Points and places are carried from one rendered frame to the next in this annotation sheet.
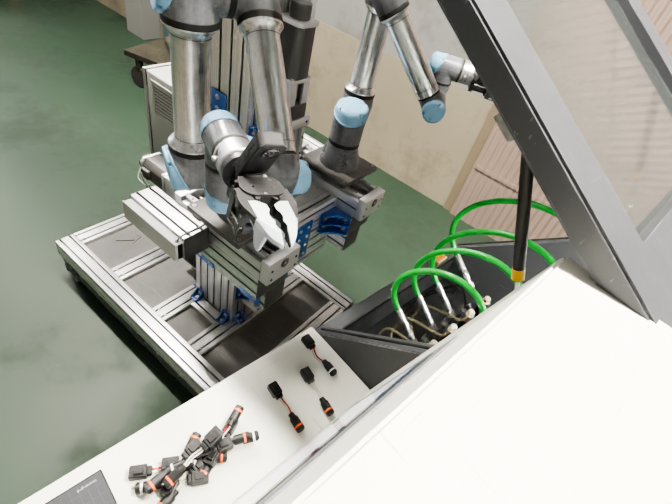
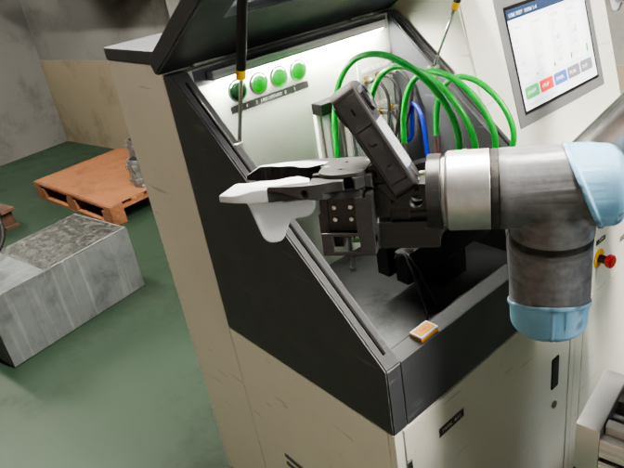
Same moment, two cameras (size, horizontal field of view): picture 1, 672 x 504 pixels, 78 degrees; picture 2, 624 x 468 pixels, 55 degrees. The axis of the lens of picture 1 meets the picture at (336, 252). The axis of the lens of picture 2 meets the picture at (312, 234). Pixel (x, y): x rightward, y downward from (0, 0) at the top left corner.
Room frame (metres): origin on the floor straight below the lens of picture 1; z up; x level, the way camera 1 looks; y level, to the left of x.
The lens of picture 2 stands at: (2.06, -0.24, 1.67)
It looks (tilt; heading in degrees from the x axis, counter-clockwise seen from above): 27 degrees down; 197
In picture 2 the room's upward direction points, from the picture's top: 10 degrees counter-clockwise
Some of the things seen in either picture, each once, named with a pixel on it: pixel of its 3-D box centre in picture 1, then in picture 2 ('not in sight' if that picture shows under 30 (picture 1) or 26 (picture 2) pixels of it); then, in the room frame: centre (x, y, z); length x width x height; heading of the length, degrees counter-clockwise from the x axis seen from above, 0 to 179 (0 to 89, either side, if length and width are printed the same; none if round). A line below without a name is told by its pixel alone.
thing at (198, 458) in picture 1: (197, 451); not in sight; (0.29, 0.14, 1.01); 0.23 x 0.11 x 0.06; 144
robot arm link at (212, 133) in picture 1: (225, 140); not in sight; (0.67, 0.26, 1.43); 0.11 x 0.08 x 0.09; 37
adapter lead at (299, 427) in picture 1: (285, 406); not in sight; (0.43, 0.01, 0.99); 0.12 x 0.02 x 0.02; 49
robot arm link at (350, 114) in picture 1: (349, 120); not in sight; (1.41, 0.09, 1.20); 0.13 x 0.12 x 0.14; 179
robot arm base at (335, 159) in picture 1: (341, 150); not in sight; (1.40, 0.09, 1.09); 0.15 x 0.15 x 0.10
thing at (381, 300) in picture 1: (391, 301); (490, 314); (0.94, -0.22, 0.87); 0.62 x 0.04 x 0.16; 144
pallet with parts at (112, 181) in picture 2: not in sight; (113, 170); (-2.01, -3.10, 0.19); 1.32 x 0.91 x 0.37; 63
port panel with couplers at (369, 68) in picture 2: not in sight; (383, 110); (0.45, -0.48, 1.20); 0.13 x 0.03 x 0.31; 144
